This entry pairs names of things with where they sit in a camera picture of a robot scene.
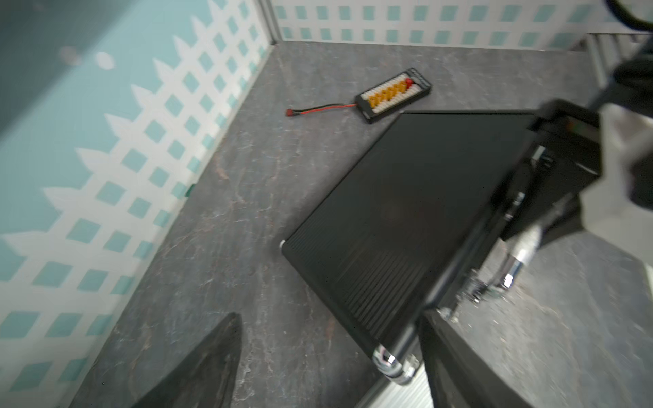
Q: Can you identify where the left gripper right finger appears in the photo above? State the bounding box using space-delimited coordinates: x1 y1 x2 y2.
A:
418 309 531 407

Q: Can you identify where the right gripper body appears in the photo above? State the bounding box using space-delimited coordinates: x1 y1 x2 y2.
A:
500 100 602 245

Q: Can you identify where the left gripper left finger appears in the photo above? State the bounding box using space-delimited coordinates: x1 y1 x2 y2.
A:
134 313 243 407

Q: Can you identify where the silver poker set case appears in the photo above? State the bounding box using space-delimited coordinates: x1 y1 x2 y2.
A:
355 367 434 408

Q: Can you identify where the black poker set case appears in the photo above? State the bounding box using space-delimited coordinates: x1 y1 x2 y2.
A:
280 110 537 384

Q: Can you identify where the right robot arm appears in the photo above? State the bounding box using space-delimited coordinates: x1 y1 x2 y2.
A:
498 41 652 248

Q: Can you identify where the black charging connector board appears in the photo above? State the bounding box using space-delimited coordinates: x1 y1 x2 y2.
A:
355 68 432 124

